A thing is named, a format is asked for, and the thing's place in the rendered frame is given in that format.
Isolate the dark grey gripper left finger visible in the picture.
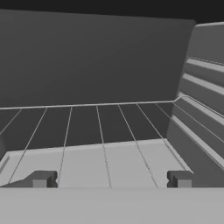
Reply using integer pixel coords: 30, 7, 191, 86
0, 170, 59, 188

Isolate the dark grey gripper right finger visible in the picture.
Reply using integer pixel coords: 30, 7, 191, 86
166, 170, 194, 188

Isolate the wire toaster oven rack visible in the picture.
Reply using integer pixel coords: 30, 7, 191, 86
0, 94, 224, 188

